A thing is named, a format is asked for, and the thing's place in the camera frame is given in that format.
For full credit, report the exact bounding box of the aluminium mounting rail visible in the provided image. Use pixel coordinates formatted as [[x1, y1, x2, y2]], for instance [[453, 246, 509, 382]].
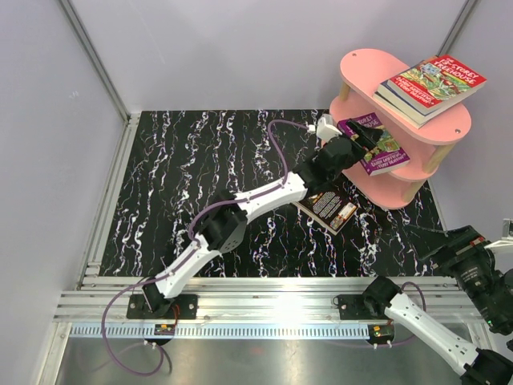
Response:
[[54, 276, 482, 322]]

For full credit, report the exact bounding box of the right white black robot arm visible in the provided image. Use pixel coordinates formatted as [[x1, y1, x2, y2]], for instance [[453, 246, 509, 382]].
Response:
[[362, 220, 512, 384]]

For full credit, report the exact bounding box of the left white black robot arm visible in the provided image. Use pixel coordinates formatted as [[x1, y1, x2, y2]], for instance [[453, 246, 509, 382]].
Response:
[[142, 115, 382, 318]]

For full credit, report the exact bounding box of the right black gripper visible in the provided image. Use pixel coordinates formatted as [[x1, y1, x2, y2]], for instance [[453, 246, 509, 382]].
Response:
[[403, 222, 509, 329]]

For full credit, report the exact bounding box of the red 13-storey treehouse book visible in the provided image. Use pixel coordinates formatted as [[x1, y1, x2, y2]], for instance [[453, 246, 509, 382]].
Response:
[[382, 55, 487, 115]]

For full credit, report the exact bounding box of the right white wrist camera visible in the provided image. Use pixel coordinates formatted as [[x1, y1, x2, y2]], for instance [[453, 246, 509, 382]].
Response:
[[486, 219, 513, 254]]

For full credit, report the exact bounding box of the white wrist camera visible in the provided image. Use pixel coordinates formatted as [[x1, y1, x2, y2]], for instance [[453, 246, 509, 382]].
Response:
[[486, 219, 513, 254], [307, 114, 342, 142]]

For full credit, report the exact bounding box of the pink three-tier shelf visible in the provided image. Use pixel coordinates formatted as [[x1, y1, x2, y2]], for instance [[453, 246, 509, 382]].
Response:
[[329, 48, 471, 209]]

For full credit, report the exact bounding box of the left aluminium corner post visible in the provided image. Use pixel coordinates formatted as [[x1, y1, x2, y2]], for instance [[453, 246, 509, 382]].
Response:
[[59, 0, 139, 125]]

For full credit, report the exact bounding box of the right aluminium corner post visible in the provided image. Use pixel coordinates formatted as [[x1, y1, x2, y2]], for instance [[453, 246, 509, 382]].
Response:
[[436, 0, 481, 56]]

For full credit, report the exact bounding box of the black marble pattern mat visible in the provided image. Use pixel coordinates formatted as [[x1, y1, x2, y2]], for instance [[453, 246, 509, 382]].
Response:
[[100, 110, 442, 278]]

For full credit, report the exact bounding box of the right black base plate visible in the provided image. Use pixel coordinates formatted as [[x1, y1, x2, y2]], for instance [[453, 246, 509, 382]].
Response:
[[333, 294, 391, 321]]

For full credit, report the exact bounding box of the blue orange sunset paperback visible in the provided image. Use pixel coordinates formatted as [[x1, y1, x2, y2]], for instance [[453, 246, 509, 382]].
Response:
[[375, 81, 443, 124]]

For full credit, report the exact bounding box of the right small circuit board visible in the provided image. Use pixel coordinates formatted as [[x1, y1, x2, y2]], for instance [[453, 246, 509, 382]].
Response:
[[369, 324, 395, 344]]

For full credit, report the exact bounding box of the blue 169-storey treehouse book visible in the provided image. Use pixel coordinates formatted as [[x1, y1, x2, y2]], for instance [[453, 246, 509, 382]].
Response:
[[293, 190, 357, 235]]

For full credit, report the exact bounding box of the aluminium corner post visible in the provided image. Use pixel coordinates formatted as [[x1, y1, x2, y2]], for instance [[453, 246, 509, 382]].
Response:
[[59, 0, 139, 125], [436, 0, 481, 56]]

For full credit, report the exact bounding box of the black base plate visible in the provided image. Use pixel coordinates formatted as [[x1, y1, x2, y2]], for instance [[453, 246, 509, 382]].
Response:
[[333, 294, 391, 321], [126, 294, 199, 320]]

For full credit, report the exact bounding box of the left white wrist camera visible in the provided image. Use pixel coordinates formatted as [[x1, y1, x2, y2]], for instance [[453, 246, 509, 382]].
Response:
[[307, 114, 342, 142]]

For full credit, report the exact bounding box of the dark blue hardcover book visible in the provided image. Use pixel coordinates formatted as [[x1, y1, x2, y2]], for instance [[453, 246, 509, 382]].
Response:
[[373, 93, 437, 129]]

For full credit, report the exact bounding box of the left small circuit board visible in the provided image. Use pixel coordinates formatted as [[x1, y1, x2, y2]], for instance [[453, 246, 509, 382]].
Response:
[[154, 324, 176, 335]]

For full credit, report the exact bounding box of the purple treehouse book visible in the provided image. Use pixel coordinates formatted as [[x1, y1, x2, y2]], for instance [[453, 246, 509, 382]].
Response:
[[337, 112, 410, 176]]

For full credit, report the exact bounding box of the small circuit board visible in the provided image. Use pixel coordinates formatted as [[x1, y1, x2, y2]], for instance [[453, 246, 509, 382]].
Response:
[[154, 324, 176, 335], [369, 324, 395, 344]]

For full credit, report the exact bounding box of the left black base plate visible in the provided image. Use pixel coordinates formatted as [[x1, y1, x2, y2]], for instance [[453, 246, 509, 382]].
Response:
[[126, 294, 199, 320]]

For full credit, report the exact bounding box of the white slotted cable duct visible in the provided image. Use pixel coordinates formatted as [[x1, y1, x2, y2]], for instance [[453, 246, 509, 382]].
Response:
[[70, 322, 370, 340]]

